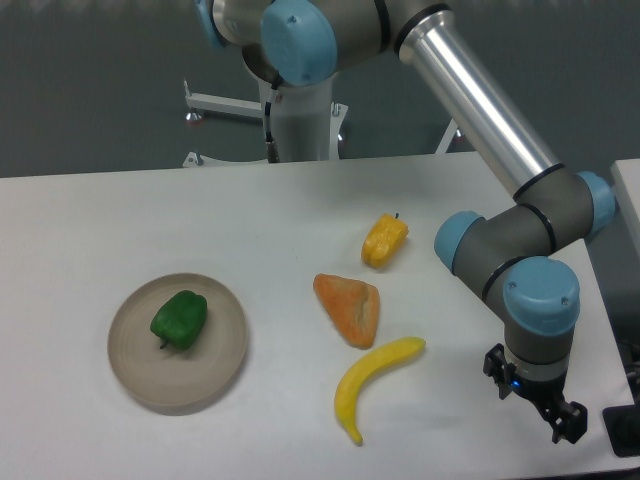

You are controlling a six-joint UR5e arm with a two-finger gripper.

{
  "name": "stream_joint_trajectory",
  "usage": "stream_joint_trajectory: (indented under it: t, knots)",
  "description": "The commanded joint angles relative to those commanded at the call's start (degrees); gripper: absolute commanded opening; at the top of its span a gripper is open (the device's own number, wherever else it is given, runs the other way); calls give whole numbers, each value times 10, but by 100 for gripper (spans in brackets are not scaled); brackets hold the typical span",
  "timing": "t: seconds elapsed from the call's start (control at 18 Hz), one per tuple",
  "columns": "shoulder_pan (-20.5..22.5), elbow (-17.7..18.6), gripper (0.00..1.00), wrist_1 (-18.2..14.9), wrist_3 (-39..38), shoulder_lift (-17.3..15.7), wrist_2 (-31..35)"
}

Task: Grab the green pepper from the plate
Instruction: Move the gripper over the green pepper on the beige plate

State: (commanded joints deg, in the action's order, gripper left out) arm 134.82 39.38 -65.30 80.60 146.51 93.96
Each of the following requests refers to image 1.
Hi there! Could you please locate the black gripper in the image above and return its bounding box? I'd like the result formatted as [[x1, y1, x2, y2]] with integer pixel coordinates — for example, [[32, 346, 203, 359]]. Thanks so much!
[[483, 343, 588, 444]]

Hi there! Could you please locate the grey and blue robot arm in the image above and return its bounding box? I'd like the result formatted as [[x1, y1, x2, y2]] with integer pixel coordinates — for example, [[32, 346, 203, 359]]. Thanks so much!
[[195, 1, 616, 443]]

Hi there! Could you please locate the yellow bell pepper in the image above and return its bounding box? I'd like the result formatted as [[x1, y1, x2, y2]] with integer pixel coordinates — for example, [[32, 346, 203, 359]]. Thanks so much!
[[361, 213, 409, 269]]

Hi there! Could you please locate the green bell pepper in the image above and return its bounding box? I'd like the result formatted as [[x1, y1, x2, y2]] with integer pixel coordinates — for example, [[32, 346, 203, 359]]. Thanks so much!
[[150, 290, 208, 351]]

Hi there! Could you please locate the beige round plate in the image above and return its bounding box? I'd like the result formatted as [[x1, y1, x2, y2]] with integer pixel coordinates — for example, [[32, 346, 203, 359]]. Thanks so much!
[[107, 273, 249, 415]]

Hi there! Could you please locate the black device at right edge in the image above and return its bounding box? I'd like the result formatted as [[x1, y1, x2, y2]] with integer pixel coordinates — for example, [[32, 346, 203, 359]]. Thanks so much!
[[601, 339, 640, 458]]

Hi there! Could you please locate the yellow banana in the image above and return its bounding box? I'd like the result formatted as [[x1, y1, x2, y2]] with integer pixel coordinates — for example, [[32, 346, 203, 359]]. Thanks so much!
[[333, 336, 427, 447]]

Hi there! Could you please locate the orange triangular sandwich slice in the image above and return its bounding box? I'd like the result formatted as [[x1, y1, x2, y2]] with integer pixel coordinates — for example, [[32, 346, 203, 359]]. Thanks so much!
[[313, 274, 381, 349]]

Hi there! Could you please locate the white side table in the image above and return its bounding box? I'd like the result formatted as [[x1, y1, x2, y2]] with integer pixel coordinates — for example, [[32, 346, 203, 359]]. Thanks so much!
[[611, 158, 640, 252]]

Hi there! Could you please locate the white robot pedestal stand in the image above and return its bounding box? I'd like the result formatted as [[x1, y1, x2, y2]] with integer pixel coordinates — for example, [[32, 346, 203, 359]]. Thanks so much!
[[180, 74, 469, 169]]

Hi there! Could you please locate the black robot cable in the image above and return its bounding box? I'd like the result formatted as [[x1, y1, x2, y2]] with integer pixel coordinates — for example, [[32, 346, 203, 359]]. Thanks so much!
[[263, 69, 282, 164]]

